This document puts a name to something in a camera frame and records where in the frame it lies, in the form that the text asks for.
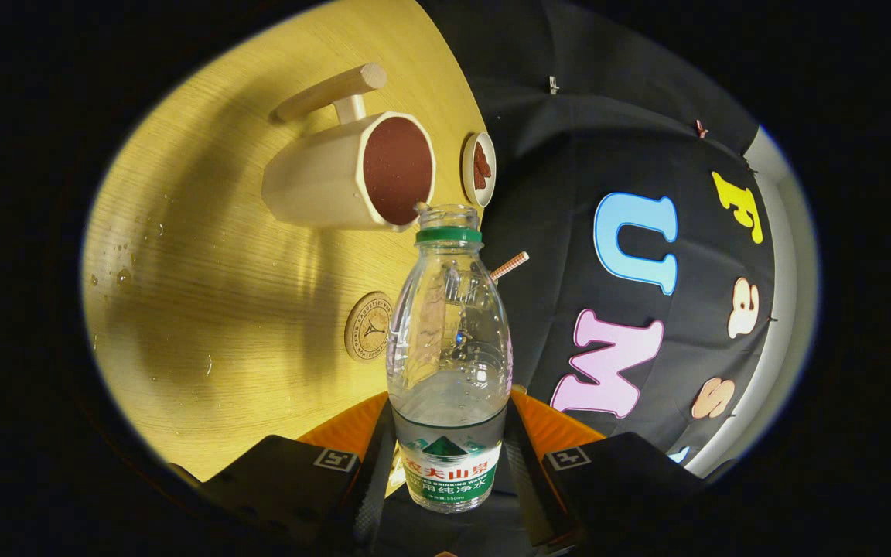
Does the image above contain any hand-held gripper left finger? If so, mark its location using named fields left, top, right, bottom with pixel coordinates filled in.
left=167, top=391, right=400, bottom=557

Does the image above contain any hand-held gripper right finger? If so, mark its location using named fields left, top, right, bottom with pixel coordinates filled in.
left=504, top=387, right=713, bottom=554

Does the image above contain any clear plastic bottle green label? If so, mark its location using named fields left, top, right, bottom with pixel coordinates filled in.
left=386, top=204, right=514, bottom=514

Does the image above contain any round wooden coaster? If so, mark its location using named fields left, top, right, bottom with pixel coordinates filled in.
left=344, top=292, right=394, bottom=363

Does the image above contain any beige cup with wooden handle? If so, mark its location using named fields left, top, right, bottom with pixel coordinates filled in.
left=262, top=63, right=437, bottom=233

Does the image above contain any striped paper straw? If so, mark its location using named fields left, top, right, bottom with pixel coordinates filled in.
left=490, top=251, right=530, bottom=281

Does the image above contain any wooden table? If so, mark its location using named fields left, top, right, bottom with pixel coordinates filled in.
left=82, top=0, right=493, bottom=484

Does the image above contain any red sausage piece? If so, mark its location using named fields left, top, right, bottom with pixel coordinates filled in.
left=473, top=139, right=493, bottom=190

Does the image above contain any small round beige plate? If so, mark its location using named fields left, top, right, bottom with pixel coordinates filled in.
left=461, top=132, right=497, bottom=208

